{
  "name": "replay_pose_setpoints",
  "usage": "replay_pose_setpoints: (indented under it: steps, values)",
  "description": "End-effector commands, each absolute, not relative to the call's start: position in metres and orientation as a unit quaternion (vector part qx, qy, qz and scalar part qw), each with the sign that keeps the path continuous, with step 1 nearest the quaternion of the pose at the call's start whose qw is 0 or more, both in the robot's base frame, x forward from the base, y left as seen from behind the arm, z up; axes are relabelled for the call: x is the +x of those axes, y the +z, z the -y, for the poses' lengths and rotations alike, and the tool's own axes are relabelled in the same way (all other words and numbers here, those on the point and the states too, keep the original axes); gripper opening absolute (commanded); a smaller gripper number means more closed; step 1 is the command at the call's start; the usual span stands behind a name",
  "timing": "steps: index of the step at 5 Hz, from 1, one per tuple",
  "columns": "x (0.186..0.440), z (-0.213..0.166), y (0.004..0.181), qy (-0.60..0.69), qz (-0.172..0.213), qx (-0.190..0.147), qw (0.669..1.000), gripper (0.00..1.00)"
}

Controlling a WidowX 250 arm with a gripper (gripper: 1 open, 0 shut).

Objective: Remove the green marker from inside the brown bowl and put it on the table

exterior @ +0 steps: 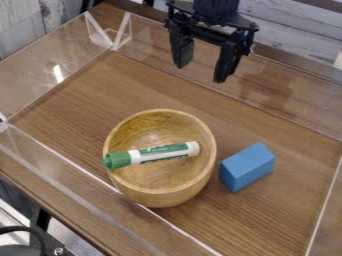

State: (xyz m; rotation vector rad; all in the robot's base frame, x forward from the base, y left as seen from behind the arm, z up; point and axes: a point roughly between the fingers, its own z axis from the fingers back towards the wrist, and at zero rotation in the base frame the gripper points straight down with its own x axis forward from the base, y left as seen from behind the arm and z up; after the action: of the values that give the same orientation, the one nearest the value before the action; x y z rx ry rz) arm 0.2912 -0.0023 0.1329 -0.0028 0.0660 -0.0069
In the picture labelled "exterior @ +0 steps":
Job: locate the green and white marker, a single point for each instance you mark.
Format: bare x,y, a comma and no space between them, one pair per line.
116,160

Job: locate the black table leg bracket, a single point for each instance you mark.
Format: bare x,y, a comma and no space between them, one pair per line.
54,248

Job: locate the clear acrylic tray wall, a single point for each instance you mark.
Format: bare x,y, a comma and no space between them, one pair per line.
102,68

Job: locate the brown wooden bowl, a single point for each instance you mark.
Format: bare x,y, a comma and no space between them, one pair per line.
164,183

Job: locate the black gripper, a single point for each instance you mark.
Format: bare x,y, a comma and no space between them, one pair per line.
213,13

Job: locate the blue foam block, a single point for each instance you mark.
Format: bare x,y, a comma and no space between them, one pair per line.
245,166

